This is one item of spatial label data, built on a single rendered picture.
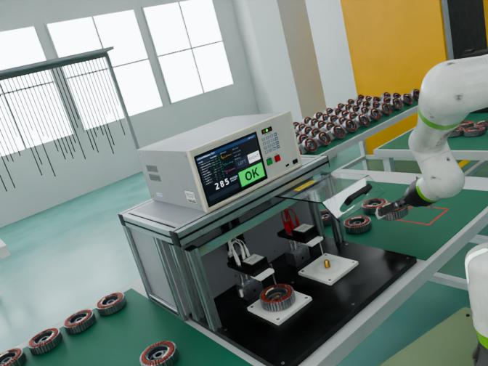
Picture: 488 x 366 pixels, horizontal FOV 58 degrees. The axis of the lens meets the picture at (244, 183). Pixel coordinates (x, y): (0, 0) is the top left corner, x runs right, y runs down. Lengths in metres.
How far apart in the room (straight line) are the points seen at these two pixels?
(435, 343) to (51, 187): 7.00
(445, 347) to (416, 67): 4.04
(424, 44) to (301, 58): 1.40
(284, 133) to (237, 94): 7.77
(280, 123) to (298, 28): 3.93
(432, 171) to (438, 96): 0.44
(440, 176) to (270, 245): 0.68
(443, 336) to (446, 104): 0.52
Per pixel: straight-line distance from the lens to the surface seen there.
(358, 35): 5.24
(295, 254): 1.64
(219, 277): 1.60
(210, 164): 1.37
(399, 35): 4.97
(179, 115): 8.53
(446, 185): 1.41
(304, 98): 5.39
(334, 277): 1.53
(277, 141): 1.54
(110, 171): 7.94
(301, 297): 1.46
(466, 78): 1.03
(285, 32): 5.28
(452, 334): 1.15
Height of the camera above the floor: 1.56
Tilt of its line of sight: 16 degrees down
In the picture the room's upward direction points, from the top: 15 degrees counter-clockwise
